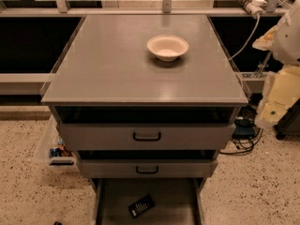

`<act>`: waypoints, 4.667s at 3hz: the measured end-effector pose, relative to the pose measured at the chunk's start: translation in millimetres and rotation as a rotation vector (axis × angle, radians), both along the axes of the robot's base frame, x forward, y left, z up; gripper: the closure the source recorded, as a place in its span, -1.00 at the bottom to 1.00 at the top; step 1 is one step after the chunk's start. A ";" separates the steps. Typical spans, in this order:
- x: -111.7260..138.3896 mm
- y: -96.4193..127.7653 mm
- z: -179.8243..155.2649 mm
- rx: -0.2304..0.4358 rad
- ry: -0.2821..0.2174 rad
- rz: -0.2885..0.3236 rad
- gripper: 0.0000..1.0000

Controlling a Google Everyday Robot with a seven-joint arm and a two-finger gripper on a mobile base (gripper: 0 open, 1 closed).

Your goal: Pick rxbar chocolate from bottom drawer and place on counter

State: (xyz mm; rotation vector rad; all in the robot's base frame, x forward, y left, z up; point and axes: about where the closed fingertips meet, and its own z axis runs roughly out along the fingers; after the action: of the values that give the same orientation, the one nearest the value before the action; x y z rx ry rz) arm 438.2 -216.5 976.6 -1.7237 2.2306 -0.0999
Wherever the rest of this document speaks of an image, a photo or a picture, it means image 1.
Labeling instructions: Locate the dark cabinet at right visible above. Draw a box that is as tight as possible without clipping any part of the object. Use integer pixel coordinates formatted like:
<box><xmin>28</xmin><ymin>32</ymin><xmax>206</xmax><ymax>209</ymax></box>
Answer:
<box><xmin>275</xmin><ymin>99</ymin><xmax>300</xmax><ymax>140</ymax></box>

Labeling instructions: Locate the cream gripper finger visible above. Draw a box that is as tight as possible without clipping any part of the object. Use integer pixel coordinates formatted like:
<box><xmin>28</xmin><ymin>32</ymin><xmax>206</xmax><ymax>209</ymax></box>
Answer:
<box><xmin>252</xmin><ymin>26</ymin><xmax>277</xmax><ymax>51</ymax></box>

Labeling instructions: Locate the white power cable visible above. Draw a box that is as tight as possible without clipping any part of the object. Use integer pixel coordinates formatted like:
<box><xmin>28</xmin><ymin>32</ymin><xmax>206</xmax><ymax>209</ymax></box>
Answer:
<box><xmin>228</xmin><ymin>13</ymin><xmax>262</xmax><ymax>62</ymax></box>

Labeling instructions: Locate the grey bottom drawer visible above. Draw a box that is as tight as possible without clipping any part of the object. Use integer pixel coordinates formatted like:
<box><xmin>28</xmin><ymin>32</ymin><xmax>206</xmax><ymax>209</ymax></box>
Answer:
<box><xmin>91</xmin><ymin>178</ymin><xmax>205</xmax><ymax>225</ymax></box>

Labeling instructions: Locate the metal diagonal rod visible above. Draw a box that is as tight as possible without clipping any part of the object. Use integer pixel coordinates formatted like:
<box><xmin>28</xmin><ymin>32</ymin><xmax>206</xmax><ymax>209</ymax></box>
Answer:
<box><xmin>252</xmin><ymin>52</ymin><xmax>272</xmax><ymax>78</ymax></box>

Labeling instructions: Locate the grey drawer cabinet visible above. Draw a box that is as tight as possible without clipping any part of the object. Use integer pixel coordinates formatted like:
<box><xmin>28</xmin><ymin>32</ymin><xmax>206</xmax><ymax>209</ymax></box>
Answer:
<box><xmin>40</xmin><ymin>13</ymin><xmax>249</xmax><ymax>225</ymax></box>

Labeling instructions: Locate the blue electronic box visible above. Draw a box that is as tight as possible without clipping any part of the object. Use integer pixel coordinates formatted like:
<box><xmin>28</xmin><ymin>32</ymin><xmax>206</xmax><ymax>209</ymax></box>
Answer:
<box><xmin>232</xmin><ymin>125</ymin><xmax>256</xmax><ymax>139</ymax></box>

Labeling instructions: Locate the black rxbar chocolate bar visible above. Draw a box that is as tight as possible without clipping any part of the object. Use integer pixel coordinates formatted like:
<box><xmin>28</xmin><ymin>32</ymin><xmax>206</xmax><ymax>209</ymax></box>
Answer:
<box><xmin>128</xmin><ymin>194</ymin><xmax>155</xmax><ymax>218</ymax></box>

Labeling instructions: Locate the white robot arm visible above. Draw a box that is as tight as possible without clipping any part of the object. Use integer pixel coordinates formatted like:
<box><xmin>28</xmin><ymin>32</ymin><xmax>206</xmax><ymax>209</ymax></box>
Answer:
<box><xmin>252</xmin><ymin>0</ymin><xmax>300</xmax><ymax>128</ymax></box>

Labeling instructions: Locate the white power strip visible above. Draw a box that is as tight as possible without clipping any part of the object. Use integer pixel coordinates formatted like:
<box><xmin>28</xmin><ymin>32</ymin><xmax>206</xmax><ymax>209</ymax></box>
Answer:
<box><xmin>238</xmin><ymin>0</ymin><xmax>266</xmax><ymax>18</ymax></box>

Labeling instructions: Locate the grey top drawer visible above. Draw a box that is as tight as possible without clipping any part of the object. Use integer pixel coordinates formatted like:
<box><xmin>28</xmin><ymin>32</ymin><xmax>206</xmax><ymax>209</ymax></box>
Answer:
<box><xmin>53</xmin><ymin>106</ymin><xmax>237</xmax><ymax>152</ymax></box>

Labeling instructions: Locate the grey drawer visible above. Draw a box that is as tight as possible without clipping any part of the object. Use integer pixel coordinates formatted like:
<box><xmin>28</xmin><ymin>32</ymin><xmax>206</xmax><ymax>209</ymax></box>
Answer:
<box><xmin>91</xmin><ymin>178</ymin><xmax>205</xmax><ymax>225</ymax></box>
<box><xmin>78</xmin><ymin>150</ymin><xmax>218</xmax><ymax>178</ymax></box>
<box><xmin>53</xmin><ymin>106</ymin><xmax>237</xmax><ymax>152</ymax></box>

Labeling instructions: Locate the grey metal rail frame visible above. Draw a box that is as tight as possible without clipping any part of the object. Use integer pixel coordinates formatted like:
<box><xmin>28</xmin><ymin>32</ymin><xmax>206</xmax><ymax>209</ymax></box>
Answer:
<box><xmin>0</xmin><ymin>0</ymin><xmax>300</xmax><ymax>96</ymax></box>

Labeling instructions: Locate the grey middle drawer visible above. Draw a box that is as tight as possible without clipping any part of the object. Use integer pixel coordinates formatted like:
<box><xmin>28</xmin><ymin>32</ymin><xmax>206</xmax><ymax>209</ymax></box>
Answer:
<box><xmin>78</xmin><ymin>150</ymin><xmax>218</xmax><ymax>178</ymax></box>

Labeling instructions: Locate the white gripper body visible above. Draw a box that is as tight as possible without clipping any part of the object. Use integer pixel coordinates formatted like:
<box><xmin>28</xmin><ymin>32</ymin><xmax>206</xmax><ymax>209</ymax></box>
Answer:
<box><xmin>254</xmin><ymin>65</ymin><xmax>300</xmax><ymax>128</ymax></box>

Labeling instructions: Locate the white paper bowl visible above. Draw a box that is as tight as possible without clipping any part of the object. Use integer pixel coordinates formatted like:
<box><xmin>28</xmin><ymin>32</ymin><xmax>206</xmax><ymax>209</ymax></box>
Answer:
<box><xmin>147</xmin><ymin>35</ymin><xmax>189</xmax><ymax>62</ymax></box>

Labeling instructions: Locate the black cable bundle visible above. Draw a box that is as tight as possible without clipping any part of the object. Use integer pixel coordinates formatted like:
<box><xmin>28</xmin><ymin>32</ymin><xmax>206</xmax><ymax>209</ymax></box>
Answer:
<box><xmin>218</xmin><ymin>105</ymin><xmax>265</xmax><ymax>157</ymax></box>

